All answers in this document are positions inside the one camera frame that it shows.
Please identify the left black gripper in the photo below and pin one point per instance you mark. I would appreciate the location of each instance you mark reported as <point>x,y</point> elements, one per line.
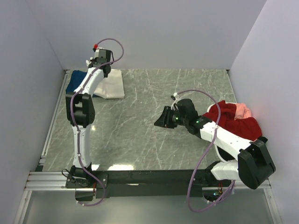
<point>94,60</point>

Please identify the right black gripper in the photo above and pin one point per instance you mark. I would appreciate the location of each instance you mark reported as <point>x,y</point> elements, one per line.
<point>164,120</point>

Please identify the white t shirt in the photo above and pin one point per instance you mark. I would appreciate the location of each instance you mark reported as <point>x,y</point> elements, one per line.
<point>108,85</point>

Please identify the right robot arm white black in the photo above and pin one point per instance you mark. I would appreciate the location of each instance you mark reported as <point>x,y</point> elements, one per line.
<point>250,161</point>

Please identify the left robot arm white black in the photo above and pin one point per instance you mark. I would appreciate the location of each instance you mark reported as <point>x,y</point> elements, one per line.
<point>81,114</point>

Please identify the folded blue t shirt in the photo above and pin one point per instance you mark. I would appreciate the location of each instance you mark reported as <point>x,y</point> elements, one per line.
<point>76,79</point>

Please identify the pink t shirt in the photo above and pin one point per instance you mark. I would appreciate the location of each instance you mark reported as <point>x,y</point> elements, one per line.
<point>242,111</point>

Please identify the black base crossbar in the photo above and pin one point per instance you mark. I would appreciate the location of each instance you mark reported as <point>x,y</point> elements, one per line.
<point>139,183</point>

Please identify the white laundry basket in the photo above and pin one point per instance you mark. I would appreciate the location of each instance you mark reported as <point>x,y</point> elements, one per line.
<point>223,155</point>

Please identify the red t shirt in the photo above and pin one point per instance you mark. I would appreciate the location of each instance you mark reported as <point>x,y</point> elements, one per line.
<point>244,128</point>

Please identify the black t shirt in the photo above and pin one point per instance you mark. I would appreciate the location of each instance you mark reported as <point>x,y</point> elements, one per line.
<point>263,139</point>

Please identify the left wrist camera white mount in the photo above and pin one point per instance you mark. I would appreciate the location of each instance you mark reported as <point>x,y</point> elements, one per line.
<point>96,48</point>

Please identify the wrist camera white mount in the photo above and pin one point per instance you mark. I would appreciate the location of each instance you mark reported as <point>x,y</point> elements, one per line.
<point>175,97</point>
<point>96,48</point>

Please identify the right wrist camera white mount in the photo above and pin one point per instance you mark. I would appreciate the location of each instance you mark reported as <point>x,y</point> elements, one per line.
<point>175,97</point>

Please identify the aluminium frame rail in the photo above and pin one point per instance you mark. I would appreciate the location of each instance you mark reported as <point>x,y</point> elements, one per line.
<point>38,180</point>

